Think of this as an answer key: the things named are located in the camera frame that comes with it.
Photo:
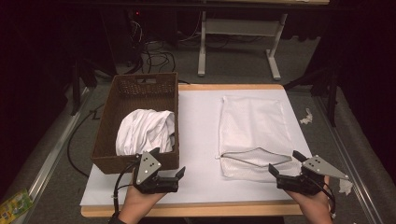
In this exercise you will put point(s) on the person's left hand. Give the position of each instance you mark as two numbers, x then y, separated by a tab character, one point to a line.
137	205

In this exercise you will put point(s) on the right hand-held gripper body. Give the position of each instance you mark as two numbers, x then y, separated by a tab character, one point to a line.
299	183

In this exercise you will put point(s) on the white cloth garment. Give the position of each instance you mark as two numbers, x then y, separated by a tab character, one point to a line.
143	130

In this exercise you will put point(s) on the brown wicker basket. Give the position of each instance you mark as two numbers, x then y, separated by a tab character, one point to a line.
134	96

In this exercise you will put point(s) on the black wristwatch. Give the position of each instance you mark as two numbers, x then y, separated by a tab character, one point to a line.
115	219

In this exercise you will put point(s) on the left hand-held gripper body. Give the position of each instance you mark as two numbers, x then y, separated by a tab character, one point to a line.
146	168

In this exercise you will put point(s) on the white mesh laundry bag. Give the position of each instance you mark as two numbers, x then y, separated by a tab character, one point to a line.
252	124

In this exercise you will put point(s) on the metal floor rail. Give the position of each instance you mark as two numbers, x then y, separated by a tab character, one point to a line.
342	149
53	155

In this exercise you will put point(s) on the black stand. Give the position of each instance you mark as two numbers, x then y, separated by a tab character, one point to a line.
332	102
75	93

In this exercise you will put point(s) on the crumpled white tissue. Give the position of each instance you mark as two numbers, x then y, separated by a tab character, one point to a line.
345	187
306	118

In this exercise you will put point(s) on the white desk frame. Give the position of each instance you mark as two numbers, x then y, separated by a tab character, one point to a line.
239	27

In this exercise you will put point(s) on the person's right hand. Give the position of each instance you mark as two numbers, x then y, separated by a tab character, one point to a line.
314	208

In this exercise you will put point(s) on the green printed packet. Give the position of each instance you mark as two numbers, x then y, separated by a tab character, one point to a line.
14	207

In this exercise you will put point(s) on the white table mat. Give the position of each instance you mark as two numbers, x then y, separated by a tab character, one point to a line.
196	124

